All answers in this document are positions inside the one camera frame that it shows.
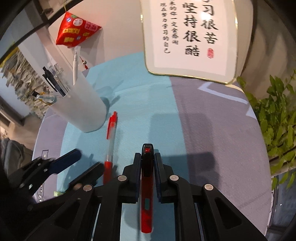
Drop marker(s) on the grey cloth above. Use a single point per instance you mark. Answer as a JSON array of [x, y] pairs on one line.
[[13, 148]]

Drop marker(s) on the light green plastic tool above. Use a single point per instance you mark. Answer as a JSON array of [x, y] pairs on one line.
[[57, 193]]

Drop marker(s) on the white pen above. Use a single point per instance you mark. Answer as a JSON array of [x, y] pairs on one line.
[[75, 69]]

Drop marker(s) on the red clear gel pen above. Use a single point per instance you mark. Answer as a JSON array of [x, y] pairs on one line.
[[108, 166]]

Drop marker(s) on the gold framed calligraphy sign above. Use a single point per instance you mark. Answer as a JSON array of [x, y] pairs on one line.
[[161, 62]]

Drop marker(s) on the red marker pen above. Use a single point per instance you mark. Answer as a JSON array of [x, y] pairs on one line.
[[147, 208]]

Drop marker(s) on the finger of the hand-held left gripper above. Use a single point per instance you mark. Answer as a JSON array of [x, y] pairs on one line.
[[67, 160], [92, 172]]

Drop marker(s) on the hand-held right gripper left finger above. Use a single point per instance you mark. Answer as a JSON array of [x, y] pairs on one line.
[[138, 176]]

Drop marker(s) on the blue grey desk mat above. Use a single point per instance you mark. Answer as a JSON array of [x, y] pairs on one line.
[[208, 129]]

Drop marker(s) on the frosted plastic cup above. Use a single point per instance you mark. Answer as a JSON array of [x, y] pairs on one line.
[[78, 109]]

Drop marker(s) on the clear plastic pen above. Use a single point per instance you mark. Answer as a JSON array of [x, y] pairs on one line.
[[59, 69]]

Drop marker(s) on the red hanging pouch ornament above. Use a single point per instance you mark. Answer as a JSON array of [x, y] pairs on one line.
[[74, 30]]

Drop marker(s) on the black pen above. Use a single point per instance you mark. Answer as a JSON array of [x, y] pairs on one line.
[[52, 80]]

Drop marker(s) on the green potted plant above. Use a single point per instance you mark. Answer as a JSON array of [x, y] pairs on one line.
[[277, 125]]

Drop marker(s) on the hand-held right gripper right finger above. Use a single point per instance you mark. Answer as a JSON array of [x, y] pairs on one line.
[[157, 176]]

